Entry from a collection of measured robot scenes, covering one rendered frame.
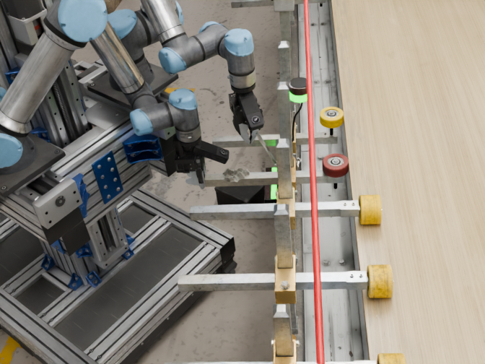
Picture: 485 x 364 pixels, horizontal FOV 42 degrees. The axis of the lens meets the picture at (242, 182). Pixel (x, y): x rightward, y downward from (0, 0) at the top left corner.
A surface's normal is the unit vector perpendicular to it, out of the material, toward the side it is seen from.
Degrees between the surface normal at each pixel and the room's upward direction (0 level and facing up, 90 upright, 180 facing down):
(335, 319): 0
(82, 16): 85
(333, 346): 0
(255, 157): 0
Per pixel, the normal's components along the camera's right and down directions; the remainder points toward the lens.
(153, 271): -0.09, -0.75
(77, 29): 0.43, 0.49
